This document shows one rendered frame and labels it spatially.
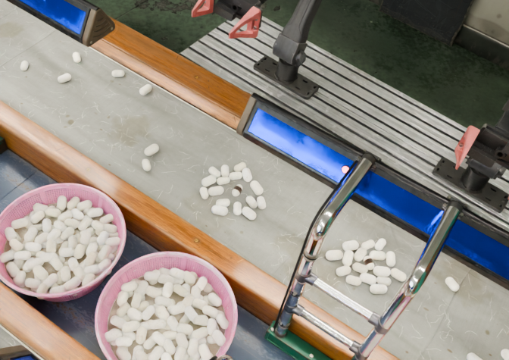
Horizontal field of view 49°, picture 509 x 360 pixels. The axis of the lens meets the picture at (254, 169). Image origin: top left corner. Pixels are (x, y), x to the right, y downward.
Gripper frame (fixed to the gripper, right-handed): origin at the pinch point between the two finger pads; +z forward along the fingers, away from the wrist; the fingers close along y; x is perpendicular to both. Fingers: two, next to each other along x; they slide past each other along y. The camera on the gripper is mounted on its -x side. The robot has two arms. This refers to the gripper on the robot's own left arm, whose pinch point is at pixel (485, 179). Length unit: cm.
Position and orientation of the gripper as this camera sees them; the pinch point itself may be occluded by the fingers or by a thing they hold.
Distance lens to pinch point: 103.0
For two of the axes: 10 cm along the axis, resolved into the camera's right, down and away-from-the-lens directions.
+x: -1.1, 6.1, 7.8
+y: 8.0, 5.2, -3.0
